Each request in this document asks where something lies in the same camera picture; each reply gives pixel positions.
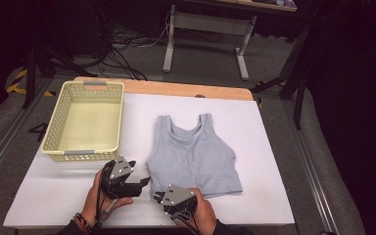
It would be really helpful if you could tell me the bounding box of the black tripod stand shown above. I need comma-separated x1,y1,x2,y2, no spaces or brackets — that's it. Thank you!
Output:
21,45,98,111

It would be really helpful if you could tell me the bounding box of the white cable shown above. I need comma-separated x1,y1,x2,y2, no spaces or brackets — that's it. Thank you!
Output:
136,9,172,49

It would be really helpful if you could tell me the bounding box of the white desk frame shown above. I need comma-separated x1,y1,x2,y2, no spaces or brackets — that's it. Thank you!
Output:
162,3,259,81

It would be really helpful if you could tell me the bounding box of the black tape mark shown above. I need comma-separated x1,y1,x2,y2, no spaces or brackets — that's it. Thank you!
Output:
28,121,49,143

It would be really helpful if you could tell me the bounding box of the black metal stand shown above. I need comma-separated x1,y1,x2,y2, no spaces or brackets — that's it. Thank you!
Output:
249,19,311,130

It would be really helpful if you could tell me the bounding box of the light blue tank top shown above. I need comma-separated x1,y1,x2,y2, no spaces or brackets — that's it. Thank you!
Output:
145,113,244,200

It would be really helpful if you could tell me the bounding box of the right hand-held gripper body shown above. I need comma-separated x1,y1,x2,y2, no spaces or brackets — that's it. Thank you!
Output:
159,183,200,218

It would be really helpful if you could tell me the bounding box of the yellow black hazard tape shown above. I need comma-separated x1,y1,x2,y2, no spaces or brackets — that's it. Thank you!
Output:
5,67,57,98

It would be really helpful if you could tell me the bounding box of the white foam board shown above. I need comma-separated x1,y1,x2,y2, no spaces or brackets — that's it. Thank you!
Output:
3,92,296,228

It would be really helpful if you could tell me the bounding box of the person's right hand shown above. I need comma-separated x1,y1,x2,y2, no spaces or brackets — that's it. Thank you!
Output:
175,187,217,235

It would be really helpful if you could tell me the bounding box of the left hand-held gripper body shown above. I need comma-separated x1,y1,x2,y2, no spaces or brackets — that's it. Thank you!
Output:
100,155,144,200

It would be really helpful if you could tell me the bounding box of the aluminium floor rail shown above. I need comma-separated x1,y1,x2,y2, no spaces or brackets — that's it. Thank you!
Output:
280,97,341,235
0,76,52,194

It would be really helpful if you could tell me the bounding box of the cream plastic basket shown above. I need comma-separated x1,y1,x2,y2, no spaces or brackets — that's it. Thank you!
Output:
40,79,125,163

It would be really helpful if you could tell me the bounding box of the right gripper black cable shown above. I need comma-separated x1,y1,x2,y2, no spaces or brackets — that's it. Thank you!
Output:
171,210,203,235

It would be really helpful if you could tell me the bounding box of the wooden desk top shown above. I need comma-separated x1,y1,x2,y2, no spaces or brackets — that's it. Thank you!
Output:
175,0,299,14

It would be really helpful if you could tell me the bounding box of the beaded bracelet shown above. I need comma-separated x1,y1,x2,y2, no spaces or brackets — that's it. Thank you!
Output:
72,212,95,234

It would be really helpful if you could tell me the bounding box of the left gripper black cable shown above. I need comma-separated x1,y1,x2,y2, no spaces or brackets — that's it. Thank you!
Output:
94,168,119,227

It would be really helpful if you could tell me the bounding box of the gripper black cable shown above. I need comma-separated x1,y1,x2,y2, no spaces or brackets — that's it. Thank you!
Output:
171,210,203,235
94,168,119,227

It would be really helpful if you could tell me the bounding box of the bundle of black cables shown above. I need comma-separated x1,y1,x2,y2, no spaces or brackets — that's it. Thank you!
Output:
92,18,150,81

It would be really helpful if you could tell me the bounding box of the person's left hand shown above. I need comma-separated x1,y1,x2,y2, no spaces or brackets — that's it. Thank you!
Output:
79,169,135,228

